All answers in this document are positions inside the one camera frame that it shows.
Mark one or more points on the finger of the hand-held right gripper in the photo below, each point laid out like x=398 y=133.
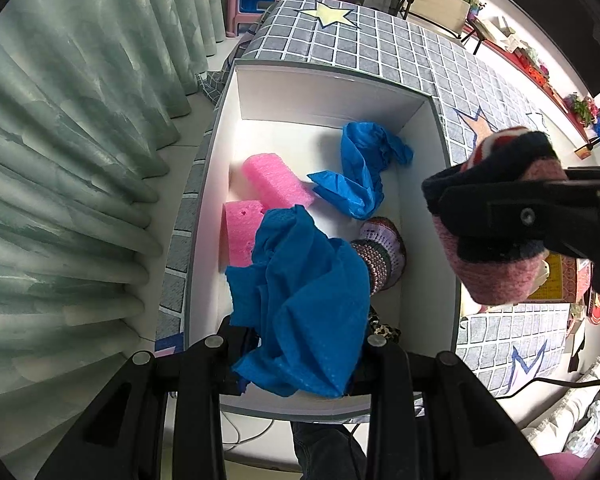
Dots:
x=505 y=215
x=595 y=174

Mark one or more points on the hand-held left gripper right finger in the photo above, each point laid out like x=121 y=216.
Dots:
x=387 y=365

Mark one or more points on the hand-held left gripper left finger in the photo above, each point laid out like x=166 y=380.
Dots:
x=205 y=360

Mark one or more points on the pink navy striped sock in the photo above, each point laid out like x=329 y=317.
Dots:
x=500 y=280

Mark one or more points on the blue nonwoven cloth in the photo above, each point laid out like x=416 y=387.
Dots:
x=305 y=310

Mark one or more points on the brown purple knitted bootie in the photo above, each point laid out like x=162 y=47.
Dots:
x=380 y=255

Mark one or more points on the pink foam block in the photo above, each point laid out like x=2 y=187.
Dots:
x=240 y=232
x=280 y=185

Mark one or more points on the blue plastic bag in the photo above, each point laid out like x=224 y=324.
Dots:
x=362 y=170

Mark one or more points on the white storage box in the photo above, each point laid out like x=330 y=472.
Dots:
x=280 y=100

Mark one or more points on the leopard print cloth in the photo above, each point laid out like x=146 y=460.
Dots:
x=382 y=330

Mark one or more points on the yellow red patterned box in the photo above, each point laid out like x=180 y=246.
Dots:
x=560 y=277

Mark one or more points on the person's dark trouser leg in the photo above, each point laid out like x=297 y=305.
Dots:
x=325 y=452

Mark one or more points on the grey grid blanket with stars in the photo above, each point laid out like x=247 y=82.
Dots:
x=405 y=45

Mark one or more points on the beige storage box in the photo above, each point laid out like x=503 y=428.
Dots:
x=437 y=2

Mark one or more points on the pale green curtain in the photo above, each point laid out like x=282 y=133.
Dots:
x=55 y=160

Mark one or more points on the pink plastic stool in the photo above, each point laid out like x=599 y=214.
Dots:
x=252 y=0

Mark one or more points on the red wall shelf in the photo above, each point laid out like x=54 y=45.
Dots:
x=530 y=67

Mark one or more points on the dark wall screen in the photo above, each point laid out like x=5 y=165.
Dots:
x=555 y=10

